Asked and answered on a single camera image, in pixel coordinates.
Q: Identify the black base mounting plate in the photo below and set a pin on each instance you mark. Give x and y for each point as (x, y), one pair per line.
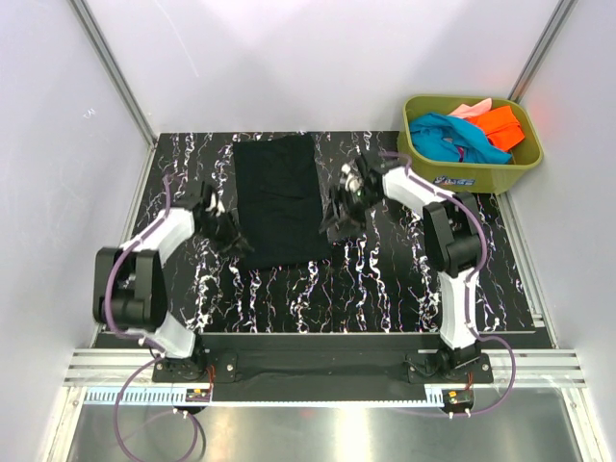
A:
(283, 368)

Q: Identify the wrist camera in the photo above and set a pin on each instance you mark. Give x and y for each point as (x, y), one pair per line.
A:
(355, 181)
(210, 202)

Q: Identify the blue t-shirt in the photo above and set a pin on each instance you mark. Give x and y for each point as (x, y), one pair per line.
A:
(449, 139)

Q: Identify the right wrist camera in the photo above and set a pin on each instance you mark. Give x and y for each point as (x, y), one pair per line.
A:
(355, 181)

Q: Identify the olive green plastic bin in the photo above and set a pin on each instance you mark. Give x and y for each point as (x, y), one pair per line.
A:
(476, 178)

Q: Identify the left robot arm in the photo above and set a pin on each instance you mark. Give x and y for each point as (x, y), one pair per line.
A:
(129, 289)

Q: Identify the aluminium frame post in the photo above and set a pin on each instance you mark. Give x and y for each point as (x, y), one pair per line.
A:
(106, 57)
(542, 47)

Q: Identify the orange t-shirt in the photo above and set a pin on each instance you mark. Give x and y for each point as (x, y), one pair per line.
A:
(501, 128)

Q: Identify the right aluminium frame post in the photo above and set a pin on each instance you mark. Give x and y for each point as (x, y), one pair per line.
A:
(542, 47)

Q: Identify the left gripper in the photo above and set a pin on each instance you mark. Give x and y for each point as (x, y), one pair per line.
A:
(226, 247)

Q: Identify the pink t-shirt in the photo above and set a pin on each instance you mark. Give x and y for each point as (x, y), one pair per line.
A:
(466, 111)

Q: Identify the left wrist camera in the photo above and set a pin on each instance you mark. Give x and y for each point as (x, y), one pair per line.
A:
(210, 202)

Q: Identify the left aluminium frame post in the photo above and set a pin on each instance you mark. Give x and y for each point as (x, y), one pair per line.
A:
(106, 57)

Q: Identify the black t-shirt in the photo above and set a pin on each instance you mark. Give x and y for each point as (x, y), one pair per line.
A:
(279, 202)

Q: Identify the black marbled table mat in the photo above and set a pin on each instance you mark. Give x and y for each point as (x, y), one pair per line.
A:
(377, 282)

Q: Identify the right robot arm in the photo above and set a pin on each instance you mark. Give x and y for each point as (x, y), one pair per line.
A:
(454, 244)

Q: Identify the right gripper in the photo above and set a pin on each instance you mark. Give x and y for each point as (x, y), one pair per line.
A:
(355, 224)

